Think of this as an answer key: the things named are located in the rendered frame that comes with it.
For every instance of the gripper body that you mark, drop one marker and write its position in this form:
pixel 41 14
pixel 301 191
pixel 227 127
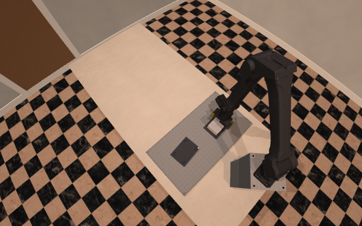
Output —
pixel 224 121

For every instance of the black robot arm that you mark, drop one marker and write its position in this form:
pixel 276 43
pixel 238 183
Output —
pixel 277 71

